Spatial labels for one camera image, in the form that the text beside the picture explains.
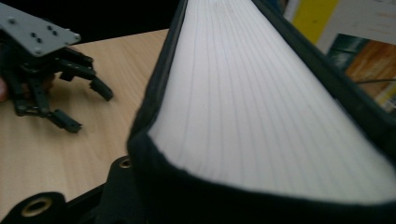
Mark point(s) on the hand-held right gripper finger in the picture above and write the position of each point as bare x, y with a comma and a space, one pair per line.
121, 199

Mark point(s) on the black book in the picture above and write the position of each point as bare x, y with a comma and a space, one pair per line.
264, 93

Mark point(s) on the yellow book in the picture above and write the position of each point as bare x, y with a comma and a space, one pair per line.
314, 18

